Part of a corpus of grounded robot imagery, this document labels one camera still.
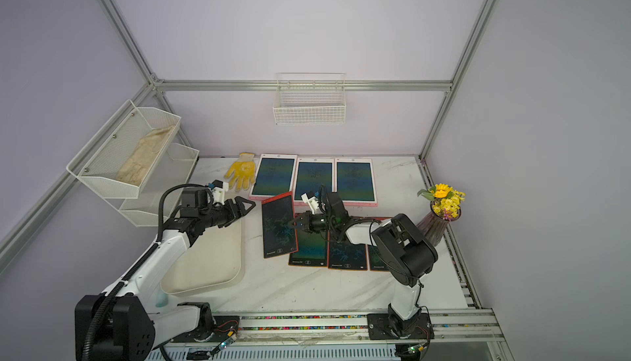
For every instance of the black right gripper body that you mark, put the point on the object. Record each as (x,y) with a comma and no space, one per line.
(323,221)

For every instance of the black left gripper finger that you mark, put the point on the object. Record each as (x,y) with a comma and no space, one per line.
(241,206)
(229,217)

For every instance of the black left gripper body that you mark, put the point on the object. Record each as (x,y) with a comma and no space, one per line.
(214,216)

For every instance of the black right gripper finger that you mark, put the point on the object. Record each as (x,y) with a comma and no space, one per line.
(305,225)
(307,216)

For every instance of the dark red tablet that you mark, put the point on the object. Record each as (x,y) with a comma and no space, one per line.
(312,247)
(376,262)
(279,237)
(347,257)

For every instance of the pink white writing tablet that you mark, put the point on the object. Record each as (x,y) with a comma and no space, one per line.
(274,176)

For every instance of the beige storage tray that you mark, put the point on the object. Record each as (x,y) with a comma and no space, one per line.
(214,262)

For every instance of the dark red bottom tablet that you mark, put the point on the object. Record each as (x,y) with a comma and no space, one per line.
(376,262)

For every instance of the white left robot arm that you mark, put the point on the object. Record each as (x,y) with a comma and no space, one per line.
(124,322)

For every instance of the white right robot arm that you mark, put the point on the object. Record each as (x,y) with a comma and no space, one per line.
(404,249)

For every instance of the yellow work glove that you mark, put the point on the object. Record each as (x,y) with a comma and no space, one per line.
(241,174)

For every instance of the beige glove in shelf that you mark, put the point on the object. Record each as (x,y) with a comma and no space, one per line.
(138,165)

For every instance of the white mesh two-tier shelf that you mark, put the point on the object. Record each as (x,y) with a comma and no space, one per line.
(97,164)

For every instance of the light blue object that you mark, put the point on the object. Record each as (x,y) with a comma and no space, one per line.
(161,299)

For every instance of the purple glass vase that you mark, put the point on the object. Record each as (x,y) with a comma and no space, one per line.
(435,223)

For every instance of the yellow flower bouquet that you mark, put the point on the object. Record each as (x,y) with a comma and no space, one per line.
(445,201)

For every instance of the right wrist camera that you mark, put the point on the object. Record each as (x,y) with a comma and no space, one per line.
(312,200)

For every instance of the white wire wall basket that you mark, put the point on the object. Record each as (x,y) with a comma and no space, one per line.
(310,99)

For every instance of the aluminium frame profiles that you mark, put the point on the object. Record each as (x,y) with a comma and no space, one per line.
(65,71)

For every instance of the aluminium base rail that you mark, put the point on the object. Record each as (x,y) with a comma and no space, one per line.
(357,327)

